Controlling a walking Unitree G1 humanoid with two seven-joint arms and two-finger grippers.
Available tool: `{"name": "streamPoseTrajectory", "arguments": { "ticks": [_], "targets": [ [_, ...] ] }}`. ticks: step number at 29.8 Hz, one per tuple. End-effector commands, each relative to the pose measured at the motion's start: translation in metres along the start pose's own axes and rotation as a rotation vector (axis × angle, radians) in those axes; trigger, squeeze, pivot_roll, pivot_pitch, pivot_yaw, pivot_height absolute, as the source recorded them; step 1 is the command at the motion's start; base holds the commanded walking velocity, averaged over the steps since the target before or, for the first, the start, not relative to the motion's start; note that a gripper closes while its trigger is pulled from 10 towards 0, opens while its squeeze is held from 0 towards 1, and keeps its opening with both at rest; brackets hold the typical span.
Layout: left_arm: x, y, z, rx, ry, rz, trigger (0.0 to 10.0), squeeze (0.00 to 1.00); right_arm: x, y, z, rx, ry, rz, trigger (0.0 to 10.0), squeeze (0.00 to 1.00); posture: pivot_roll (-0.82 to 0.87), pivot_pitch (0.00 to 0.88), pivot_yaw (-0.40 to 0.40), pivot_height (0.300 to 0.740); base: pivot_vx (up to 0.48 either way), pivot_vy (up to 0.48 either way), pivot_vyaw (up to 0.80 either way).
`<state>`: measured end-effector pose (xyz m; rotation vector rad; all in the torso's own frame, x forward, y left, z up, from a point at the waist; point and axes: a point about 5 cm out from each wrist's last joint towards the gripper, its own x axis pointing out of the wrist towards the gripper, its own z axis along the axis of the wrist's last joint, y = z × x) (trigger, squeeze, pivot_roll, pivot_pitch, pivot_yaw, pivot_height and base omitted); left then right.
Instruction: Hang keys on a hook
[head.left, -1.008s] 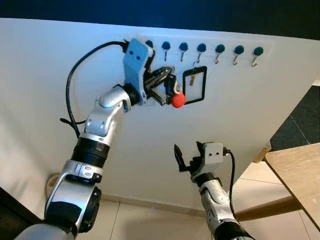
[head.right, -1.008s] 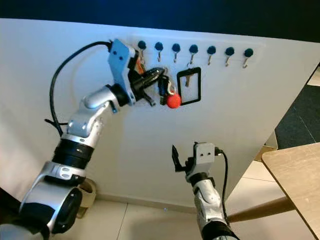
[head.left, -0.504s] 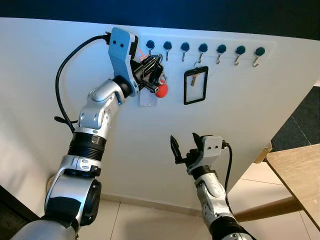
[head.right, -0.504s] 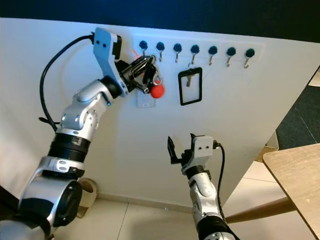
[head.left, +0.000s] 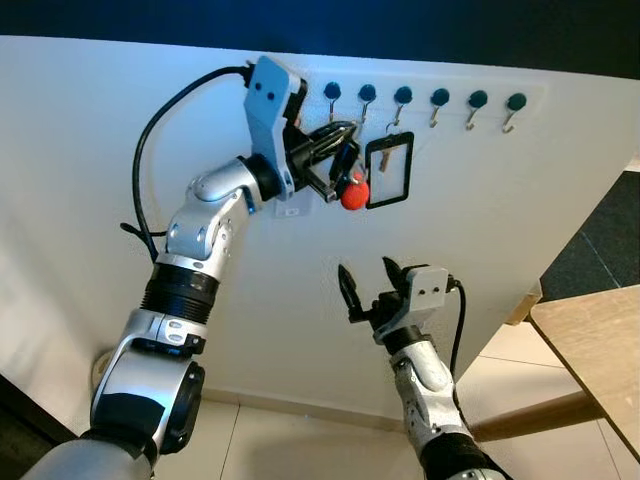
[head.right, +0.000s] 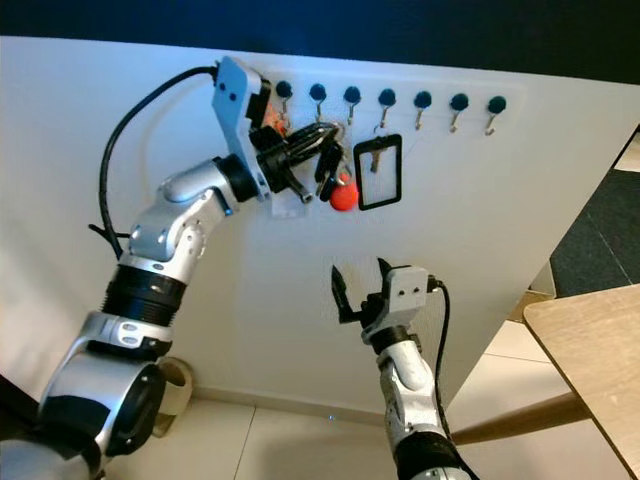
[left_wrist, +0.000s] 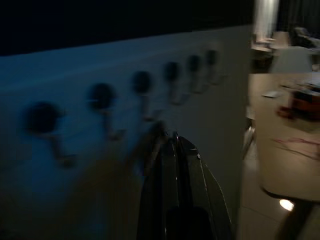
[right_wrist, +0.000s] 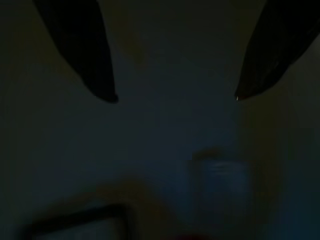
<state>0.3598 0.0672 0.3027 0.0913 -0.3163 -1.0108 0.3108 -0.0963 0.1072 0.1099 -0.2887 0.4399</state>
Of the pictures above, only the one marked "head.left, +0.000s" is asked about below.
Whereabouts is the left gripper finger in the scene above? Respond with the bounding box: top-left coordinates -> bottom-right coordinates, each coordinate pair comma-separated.
304,121 -> 360,150
317,139 -> 362,190

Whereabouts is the red key fob with keys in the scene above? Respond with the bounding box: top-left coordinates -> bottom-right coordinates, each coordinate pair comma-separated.
339,168 -> 372,212

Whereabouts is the dark knob metal hook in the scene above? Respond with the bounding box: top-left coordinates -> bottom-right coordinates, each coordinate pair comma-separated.
427,88 -> 452,130
321,82 -> 344,123
355,84 -> 379,126
386,86 -> 414,132
501,92 -> 529,135
463,90 -> 490,133

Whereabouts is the white board panel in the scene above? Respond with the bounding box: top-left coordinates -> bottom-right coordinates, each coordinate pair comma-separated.
0,35 -> 640,434

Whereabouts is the black floor mat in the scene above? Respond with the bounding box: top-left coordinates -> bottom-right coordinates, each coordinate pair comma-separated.
539,169 -> 640,302

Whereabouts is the wooden table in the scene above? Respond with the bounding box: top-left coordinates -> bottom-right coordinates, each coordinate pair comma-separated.
469,284 -> 640,462

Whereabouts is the beige tape roll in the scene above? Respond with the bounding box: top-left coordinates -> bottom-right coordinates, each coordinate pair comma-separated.
91,344 -> 114,402

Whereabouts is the black rectangular key frame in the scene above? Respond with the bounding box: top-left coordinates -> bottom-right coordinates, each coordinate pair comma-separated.
364,130 -> 415,212

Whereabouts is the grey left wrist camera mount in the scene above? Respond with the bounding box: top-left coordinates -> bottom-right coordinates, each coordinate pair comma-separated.
243,54 -> 307,202

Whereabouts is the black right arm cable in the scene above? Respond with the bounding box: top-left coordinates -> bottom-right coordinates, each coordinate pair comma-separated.
445,279 -> 472,403

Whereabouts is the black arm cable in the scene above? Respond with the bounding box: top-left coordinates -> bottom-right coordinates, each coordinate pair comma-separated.
445,279 -> 472,403
120,64 -> 253,264

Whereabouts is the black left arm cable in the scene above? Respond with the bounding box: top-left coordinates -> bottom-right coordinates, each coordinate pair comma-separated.
120,64 -> 253,264

